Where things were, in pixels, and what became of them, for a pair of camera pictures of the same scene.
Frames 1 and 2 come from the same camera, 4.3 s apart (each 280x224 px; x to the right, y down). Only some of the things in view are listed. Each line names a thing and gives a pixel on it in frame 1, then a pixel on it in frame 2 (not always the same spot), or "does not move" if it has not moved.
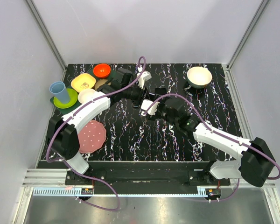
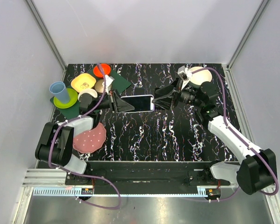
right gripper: (156, 116) -> (165, 101)
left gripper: (143, 95) -> (115, 101)
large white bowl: (198, 77) does not move
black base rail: (148, 177) does not move
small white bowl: (86, 95) does not move
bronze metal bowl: (100, 81) does not move
